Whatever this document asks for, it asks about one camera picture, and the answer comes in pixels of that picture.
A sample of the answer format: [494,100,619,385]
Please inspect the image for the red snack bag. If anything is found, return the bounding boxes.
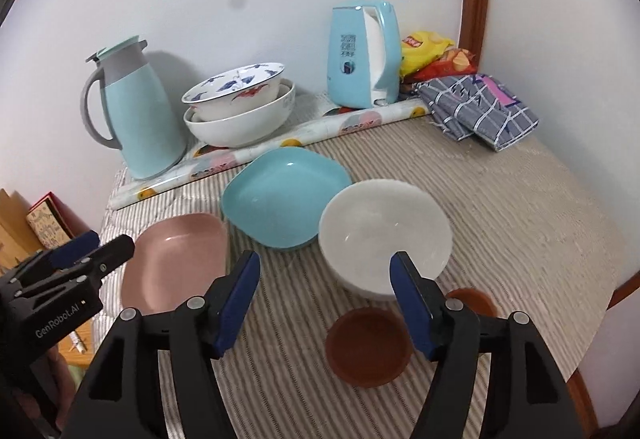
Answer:
[402,48,477,84]

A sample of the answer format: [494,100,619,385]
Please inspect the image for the pink square plate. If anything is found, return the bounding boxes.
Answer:
[120,213,229,315]

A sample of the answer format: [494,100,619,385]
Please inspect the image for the left hand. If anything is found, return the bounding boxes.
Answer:
[14,346,76,430]

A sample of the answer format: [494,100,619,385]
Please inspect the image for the crane pattern porcelain bowl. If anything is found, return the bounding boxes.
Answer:
[181,62,285,121]

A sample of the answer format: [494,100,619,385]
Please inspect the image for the grey checked folded cloth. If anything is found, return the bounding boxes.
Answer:
[411,74,539,152]

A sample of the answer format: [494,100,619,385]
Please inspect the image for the light blue electric kettle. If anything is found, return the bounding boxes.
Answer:
[326,0,401,109]

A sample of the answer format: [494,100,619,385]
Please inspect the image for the brown small bowl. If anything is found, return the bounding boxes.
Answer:
[324,307,413,388]
[446,287,498,318]

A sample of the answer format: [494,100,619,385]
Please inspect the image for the rolled patterned plastic sheet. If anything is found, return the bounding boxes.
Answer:
[107,94,428,210]

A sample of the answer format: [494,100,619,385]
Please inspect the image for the large white porcelain bowl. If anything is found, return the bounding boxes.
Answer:
[183,78,296,149]

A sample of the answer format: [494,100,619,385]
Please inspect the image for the white ceramic bowl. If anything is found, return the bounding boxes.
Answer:
[318,179,454,300]

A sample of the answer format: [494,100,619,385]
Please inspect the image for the light blue thermos jug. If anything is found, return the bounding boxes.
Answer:
[80,36,188,179]

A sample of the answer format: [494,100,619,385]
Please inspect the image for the yellow chips bag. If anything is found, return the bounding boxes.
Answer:
[399,31,454,78]

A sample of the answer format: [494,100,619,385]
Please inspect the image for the blue square plate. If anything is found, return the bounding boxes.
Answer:
[221,147,352,249]

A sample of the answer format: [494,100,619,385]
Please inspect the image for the striped beige tablecloth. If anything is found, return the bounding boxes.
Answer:
[92,114,624,439]

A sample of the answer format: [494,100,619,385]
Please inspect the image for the red patterned box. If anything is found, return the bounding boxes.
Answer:
[26,192,89,249]

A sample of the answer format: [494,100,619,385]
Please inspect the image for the wooden side shelf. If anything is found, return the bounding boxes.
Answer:
[1,189,96,369]

